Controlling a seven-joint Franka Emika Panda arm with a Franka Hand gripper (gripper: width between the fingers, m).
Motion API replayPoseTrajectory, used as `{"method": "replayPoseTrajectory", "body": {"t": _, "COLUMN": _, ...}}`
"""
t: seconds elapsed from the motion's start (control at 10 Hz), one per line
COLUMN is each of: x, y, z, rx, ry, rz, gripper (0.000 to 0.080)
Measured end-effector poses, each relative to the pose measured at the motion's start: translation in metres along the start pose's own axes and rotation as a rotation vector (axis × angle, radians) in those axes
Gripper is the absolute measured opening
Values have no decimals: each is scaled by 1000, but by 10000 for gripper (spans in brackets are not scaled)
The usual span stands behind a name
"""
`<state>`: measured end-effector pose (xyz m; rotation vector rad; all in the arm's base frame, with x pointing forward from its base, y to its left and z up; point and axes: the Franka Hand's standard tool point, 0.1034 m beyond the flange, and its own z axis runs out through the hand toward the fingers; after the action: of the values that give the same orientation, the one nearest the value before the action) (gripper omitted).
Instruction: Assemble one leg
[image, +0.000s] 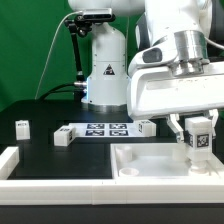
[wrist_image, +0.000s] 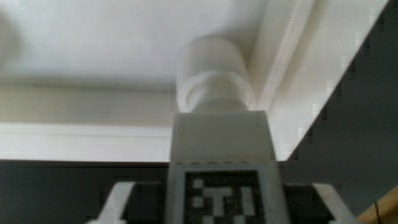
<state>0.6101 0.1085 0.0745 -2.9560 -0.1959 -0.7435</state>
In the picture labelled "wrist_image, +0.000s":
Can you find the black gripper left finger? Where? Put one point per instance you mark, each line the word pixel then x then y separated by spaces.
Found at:
pixel 112 210

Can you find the white square tabletop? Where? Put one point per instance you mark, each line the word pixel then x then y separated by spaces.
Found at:
pixel 89 53

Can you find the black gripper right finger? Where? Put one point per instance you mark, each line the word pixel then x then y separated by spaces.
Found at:
pixel 334 204

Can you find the white table leg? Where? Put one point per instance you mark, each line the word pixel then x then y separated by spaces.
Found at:
pixel 224 188

